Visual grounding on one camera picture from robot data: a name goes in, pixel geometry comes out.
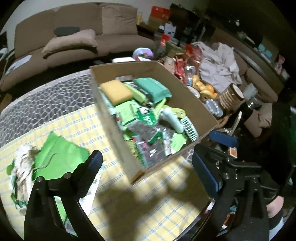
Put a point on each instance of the green tissue pack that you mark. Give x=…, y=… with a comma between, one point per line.
x=157, y=92

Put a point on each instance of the cream patterned cloth bag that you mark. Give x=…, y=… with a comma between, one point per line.
x=21, y=177

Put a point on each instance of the crumpled grey cloth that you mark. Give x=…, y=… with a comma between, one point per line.
x=218, y=67

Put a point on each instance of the beige cushion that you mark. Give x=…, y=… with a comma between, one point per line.
x=81, y=39

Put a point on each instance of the black oval pad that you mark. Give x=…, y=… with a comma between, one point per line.
x=66, y=31

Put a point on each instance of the mint handheld device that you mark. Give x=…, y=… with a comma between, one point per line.
x=172, y=120

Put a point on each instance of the large beige back pillow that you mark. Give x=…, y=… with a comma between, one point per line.
x=119, y=20

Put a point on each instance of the yellow sponge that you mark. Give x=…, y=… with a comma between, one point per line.
x=116, y=92

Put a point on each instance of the brown sofa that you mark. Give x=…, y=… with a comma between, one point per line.
x=33, y=33

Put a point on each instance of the purple round toy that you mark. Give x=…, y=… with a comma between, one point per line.
x=143, y=52

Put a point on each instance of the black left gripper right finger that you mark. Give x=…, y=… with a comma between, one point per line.
x=239, y=211

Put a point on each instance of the green comb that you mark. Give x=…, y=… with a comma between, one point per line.
x=189, y=129

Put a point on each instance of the yellow checked tablecloth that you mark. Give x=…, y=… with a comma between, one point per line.
x=158, y=207

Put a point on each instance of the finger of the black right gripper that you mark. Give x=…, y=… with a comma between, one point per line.
x=223, y=138

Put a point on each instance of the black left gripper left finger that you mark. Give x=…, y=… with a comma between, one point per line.
x=43, y=221

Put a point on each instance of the red boxes stack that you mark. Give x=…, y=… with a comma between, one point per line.
x=158, y=17

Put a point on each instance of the ribbed brown cup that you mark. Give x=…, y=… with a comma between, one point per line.
x=231, y=97

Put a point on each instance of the cardboard box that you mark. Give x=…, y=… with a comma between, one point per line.
x=142, y=140

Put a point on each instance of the green fabric bag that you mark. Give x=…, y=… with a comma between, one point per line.
x=58, y=156

